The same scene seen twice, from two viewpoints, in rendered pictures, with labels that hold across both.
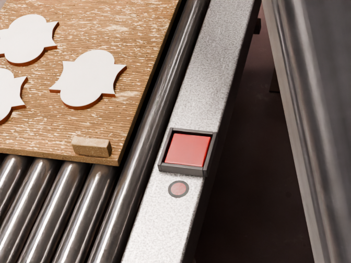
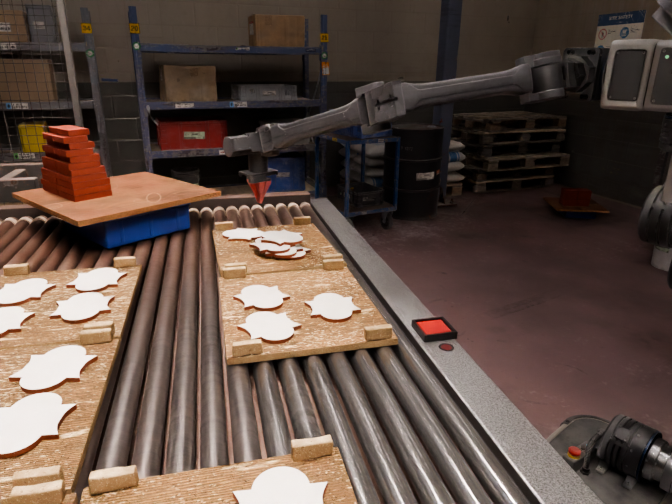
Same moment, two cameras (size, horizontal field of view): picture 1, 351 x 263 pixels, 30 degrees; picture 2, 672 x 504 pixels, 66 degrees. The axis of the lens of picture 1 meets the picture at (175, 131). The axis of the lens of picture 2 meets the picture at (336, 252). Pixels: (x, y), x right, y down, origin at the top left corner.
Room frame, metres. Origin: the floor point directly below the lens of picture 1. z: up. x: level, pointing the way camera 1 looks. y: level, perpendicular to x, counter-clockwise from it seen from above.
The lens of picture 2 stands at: (-0.03, 0.77, 1.47)
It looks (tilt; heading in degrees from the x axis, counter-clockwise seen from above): 20 degrees down; 323
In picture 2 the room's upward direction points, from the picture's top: 1 degrees clockwise
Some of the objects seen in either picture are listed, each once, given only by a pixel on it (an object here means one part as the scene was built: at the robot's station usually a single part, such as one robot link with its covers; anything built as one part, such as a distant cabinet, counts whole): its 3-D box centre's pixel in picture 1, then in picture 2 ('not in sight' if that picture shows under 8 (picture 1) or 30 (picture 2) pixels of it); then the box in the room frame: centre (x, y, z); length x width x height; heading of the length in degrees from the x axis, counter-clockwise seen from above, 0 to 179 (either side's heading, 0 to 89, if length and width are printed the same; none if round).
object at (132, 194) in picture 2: not in sight; (117, 194); (1.83, 0.32, 1.03); 0.50 x 0.50 x 0.02; 13
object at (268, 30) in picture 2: not in sight; (276, 32); (4.85, -2.11, 1.74); 0.50 x 0.38 x 0.32; 74
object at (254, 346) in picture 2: not in sight; (247, 347); (0.77, 0.38, 0.95); 0.06 x 0.02 x 0.03; 68
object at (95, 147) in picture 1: (91, 146); (378, 332); (0.67, 0.13, 0.95); 0.06 x 0.02 x 0.03; 68
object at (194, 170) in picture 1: (188, 151); (433, 328); (0.64, -0.01, 0.92); 0.08 x 0.08 x 0.02; 67
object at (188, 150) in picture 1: (188, 152); (433, 329); (0.64, -0.01, 0.92); 0.06 x 0.06 x 0.01; 67
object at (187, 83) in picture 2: not in sight; (187, 83); (5.15, -1.26, 1.26); 0.49 x 0.38 x 0.34; 81
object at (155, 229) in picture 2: not in sight; (127, 215); (1.76, 0.32, 0.97); 0.31 x 0.31 x 0.10; 13
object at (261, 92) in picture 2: not in sight; (263, 92); (4.89, -1.97, 1.16); 0.60 x 0.40 x 0.15; 77
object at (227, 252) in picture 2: not in sight; (273, 247); (1.29, 0.02, 0.93); 0.41 x 0.35 x 0.02; 160
